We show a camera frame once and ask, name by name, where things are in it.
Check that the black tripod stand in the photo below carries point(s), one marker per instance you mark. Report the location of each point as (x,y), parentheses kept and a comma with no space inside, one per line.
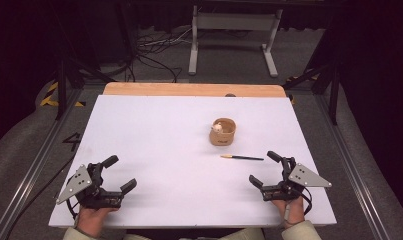
(63,83)
(332,83)

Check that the person's left hand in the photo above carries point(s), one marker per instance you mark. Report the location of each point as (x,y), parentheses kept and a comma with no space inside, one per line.
(94,220)

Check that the brown round cup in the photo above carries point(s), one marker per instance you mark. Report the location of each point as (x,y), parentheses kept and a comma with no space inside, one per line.
(222,135)

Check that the person's right hand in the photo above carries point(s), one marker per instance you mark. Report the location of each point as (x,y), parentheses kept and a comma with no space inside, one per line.
(294,210)

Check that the aluminium floor rail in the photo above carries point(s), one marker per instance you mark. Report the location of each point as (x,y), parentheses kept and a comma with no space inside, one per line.
(32,166)
(352,173)

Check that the yellow black floor tape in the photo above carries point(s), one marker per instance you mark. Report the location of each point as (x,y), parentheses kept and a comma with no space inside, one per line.
(50,96)

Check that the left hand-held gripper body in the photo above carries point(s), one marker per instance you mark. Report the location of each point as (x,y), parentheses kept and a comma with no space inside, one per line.
(89,195)

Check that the black brush with tan tip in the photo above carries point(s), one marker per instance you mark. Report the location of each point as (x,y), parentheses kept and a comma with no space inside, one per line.
(242,157)

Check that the grey metal stand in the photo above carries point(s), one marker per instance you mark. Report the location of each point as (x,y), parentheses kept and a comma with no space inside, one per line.
(234,23)

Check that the white board sheet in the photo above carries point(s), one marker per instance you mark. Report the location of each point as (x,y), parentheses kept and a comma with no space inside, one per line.
(175,150)

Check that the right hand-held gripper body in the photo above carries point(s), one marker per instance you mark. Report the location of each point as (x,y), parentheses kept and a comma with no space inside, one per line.
(305,178)

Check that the small white figure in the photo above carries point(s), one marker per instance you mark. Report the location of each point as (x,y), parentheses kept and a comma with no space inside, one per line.
(217,127)

